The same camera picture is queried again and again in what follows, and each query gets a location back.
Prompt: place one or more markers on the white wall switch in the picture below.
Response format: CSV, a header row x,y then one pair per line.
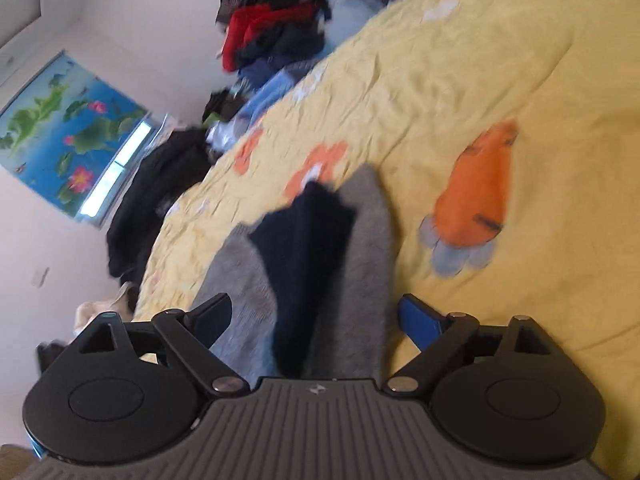
x,y
41,277

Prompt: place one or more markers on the navy and grey knit sweater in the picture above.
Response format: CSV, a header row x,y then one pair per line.
x,y
300,260

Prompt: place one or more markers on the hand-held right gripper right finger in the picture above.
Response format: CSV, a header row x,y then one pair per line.
x,y
419,322

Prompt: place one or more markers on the white plastic bag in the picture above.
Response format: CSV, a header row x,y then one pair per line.
x,y
227,135

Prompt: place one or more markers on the black puffer jacket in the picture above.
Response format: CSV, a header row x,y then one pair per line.
x,y
150,195

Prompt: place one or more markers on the light blue knit sweater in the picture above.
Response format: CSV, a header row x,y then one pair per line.
x,y
272,92

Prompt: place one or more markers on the navy padded garment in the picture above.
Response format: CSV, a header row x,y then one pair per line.
x,y
285,45

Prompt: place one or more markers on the yellow printed blanket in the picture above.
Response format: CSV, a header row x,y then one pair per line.
x,y
475,70

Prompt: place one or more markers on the red knit garment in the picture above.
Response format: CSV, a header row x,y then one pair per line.
x,y
250,27

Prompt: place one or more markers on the beige cloth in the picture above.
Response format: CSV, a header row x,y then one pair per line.
x,y
107,310

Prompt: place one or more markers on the bright window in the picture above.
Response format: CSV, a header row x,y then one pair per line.
x,y
117,165

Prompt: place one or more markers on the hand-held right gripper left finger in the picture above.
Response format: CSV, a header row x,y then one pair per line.
x,y
212,321

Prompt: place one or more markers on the lotus flower window blind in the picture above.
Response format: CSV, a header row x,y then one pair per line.
x,y
65,125

